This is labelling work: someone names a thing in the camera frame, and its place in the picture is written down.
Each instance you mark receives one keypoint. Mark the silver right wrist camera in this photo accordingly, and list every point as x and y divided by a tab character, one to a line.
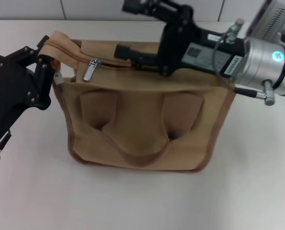
272	16

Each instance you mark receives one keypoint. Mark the khaki canvas food bag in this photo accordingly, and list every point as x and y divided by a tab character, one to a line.
137	134

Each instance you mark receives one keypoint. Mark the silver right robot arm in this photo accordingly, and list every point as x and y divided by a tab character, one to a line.
264	67

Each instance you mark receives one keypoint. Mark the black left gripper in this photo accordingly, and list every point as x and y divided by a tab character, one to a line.
10	79

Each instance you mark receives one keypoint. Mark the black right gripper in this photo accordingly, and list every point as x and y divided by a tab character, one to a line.
181	43

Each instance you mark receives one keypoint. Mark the silver metal zipper pull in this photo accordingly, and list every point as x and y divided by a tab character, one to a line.
89	72

